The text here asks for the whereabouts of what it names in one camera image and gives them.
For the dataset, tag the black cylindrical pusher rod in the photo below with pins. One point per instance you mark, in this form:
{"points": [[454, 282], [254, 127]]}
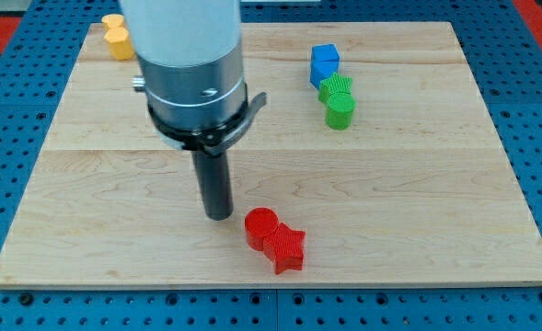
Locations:
{"points": [[214, 180]]}

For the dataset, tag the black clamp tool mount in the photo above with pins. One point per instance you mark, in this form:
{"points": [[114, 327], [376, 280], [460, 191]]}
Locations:
{"points": [[216, 140]]}

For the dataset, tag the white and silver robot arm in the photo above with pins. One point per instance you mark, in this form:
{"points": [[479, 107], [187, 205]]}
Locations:
{"points": [[192, 75]]}

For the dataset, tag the red star block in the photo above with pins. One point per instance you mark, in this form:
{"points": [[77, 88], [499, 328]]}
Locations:
{"points": [[285, 248]]}

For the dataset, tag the green star block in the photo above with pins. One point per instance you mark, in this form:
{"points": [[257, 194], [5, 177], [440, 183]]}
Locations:
{"points": [[334, 84]]}

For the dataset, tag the red cylinder block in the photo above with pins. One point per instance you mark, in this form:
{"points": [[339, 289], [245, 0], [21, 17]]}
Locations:
{"points": [[260, 223]]}

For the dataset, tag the light wooden board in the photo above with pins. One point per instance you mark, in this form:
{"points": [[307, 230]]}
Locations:
{"points": [[416, 193]]}

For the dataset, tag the green cylinder block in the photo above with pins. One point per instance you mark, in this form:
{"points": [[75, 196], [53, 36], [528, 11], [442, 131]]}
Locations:
{"points": [[340, 108]]}

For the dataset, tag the blue pentagon block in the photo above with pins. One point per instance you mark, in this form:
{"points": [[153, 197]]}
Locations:
{"points": [[320, 71]]}

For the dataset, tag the yellow hexagon block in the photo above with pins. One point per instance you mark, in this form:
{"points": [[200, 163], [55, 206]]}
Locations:
{"points": [[119, 43]]}

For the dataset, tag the blue cube block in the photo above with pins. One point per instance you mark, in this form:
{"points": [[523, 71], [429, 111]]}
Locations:
{"points": [[324, 53]]}

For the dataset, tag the yellow cylinder block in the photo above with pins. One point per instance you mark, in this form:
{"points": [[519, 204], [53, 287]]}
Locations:
{"points": [[113, 21]]}

